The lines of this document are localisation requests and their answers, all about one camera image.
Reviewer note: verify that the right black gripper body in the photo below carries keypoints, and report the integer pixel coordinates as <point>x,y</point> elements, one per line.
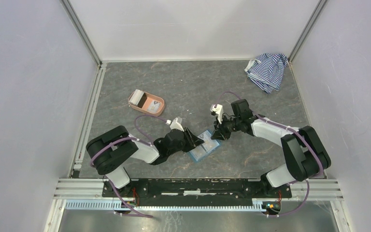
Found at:
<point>227,126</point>

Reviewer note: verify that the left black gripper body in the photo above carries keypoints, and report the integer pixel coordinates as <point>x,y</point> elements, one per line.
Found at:
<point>189,143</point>

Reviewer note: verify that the white vip card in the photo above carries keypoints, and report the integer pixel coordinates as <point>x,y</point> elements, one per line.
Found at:
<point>154,106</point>
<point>206,136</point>

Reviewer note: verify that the teal card holder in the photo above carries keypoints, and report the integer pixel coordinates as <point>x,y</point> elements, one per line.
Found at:
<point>202,151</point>

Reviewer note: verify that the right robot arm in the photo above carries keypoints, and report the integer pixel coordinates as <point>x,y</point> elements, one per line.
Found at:
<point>305,155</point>

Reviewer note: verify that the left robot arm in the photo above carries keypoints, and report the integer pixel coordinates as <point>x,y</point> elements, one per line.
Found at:
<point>110,150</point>

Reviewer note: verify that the white VIP card in tray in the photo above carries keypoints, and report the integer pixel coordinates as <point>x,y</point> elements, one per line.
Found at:
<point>154,106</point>

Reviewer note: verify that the stack of credit cards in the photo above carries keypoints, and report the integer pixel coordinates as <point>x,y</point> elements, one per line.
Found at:
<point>138,98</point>

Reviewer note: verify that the pink oval tray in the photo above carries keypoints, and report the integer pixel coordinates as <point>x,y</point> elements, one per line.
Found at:
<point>146,103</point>

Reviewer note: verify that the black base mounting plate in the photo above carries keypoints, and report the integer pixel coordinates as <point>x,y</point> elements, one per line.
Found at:
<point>201,192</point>

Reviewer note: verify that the blue striped cloth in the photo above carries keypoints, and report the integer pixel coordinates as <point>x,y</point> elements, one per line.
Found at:
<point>266,71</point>

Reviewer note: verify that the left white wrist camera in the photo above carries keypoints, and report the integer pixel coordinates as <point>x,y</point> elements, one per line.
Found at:
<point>175,124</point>

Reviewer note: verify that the aluminium frame rail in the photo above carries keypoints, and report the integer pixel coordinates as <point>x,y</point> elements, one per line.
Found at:
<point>89,204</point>

